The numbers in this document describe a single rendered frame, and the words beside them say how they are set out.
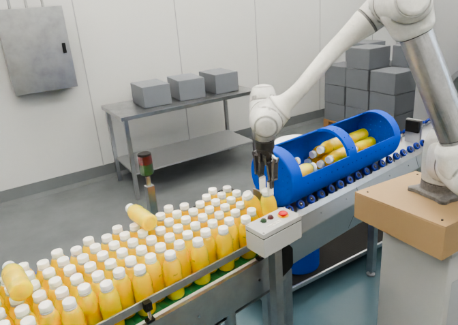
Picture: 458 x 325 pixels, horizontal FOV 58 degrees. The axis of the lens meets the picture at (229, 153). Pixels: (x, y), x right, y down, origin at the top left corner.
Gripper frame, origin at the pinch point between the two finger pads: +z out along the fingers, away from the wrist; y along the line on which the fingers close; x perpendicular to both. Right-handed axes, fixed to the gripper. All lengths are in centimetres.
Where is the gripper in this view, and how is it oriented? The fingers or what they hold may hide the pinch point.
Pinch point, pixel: (266, 186)
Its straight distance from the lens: 168.7
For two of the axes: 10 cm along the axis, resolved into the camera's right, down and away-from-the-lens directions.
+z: 0.6, 9.4, 3.5
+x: -7.8, 2.7, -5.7
